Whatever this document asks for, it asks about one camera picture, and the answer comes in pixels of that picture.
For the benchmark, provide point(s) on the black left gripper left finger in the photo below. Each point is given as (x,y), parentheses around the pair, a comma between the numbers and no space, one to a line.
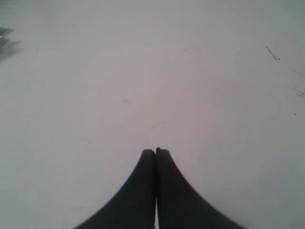
(133,206)

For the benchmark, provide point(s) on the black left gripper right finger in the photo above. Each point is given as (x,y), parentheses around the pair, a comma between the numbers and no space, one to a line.
(179,205)

